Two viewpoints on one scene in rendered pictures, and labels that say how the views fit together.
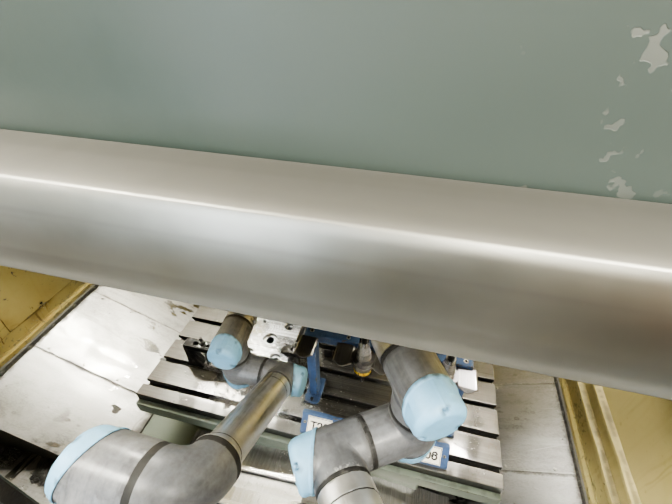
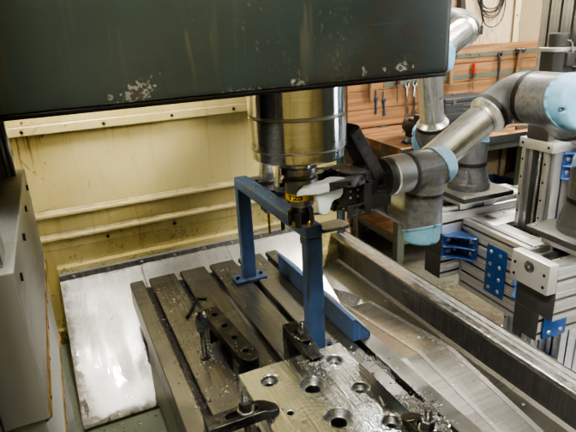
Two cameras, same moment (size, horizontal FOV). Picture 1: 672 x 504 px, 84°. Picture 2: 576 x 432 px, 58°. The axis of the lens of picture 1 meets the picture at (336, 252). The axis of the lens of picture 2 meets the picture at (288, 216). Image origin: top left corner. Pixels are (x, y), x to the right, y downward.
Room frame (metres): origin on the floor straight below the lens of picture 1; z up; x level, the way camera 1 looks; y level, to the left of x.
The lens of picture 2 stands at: (1.39, 0.86, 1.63)
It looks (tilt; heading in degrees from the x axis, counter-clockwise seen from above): 20 degrees down; 232
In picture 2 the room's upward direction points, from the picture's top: 3 degrees counter-clockwise
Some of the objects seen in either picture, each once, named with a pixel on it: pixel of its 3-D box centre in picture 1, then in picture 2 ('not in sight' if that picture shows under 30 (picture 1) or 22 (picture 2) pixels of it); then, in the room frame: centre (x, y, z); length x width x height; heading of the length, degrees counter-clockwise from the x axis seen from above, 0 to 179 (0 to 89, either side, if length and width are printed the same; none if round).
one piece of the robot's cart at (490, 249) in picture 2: not in sight; (495, 271); (-0.12, 0.05, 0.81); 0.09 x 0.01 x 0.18; 73
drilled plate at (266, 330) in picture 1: (258, 339); (325, 411); (0.88, 0.29, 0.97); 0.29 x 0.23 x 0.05; 76
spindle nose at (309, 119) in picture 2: not in sight; (297, 119); (0.85, 0.21, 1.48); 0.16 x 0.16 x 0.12
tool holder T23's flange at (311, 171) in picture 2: not in sight; (298, 173); (0.85, 0.21, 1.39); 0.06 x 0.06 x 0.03
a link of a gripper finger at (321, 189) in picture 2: not in sight; (322, 198); (0.83, 0.24, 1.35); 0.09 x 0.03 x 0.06; 4
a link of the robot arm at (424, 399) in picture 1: (422, 388); not in sight; (0.27, -0.11, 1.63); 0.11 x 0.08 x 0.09; 16
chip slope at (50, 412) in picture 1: (139, 347); not in sight; (1.01, 0.85, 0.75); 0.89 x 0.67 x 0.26; 166
